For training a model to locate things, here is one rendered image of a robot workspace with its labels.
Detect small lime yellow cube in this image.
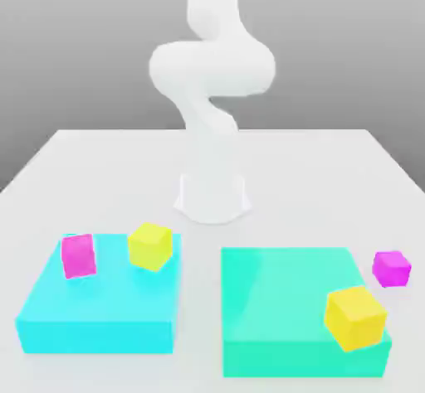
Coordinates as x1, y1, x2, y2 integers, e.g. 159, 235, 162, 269
128, 222, 173, 273

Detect small pink cube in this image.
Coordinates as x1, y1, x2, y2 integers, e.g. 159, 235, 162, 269
61, 233, 98, 280

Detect small golden yellow cube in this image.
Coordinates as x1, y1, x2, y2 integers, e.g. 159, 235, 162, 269
323, 285, 388, 353

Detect small magenta cube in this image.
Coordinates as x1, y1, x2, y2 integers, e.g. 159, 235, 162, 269
371, 250, 413, 289

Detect large teal box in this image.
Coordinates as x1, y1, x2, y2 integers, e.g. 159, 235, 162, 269
220, 246, 393, 379

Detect large cyan box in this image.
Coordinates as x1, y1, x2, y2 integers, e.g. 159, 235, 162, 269
14, 232, 183, 355

